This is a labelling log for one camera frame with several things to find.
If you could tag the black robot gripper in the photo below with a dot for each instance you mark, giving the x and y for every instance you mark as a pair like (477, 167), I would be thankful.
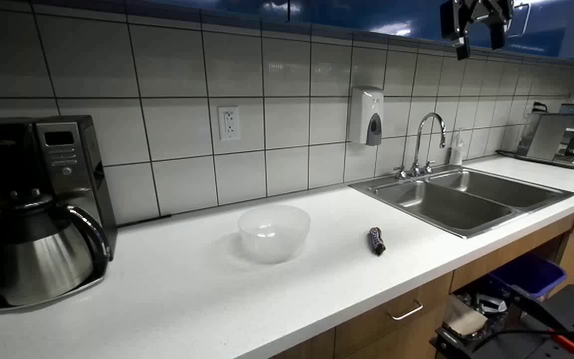
(479, 8)

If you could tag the brown snickers candy bar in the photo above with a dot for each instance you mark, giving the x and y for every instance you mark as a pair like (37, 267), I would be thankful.
(375, 239)

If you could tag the translucent white plastic bowl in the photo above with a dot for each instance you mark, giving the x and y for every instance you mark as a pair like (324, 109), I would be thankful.
(274, 231)

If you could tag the chrome gooseneck faucet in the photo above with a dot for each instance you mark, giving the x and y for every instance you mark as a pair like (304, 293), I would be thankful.
(421, 135)

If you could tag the clear soap pump bottle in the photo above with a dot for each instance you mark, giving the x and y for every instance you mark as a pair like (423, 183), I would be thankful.
(457, 151)

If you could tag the silver countertop appliance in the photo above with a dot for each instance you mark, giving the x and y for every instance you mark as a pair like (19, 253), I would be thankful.
(557, 135)

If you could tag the stainless steel double sink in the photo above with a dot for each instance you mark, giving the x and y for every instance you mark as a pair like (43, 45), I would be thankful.
(459, 201)

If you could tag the wooden panel under sink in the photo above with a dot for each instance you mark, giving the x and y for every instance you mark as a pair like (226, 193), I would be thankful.
(499, 255)

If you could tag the blue plastic bin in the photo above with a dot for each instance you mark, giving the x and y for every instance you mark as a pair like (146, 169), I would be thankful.
(529, 273)

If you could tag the beige object on stand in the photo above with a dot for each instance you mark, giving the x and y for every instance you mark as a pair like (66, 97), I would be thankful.
(467, 321)

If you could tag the wooden drawer front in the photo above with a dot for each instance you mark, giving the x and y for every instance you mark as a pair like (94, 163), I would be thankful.
(373, 325)

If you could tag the black drip coffee maker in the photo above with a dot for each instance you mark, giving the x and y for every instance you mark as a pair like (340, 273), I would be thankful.
(68, 151)

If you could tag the stainless steel coffee carafe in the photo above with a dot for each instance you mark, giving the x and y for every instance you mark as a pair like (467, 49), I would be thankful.
(39, 255)

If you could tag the blue wall cabinet row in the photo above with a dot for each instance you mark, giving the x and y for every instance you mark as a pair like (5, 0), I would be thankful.
(367, 16)

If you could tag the white wall soap dispenser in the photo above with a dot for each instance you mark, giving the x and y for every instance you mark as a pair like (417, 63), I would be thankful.
(365, 115)

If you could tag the white wall power outlet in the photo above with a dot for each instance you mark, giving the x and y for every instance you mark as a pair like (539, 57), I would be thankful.
(230, 123)

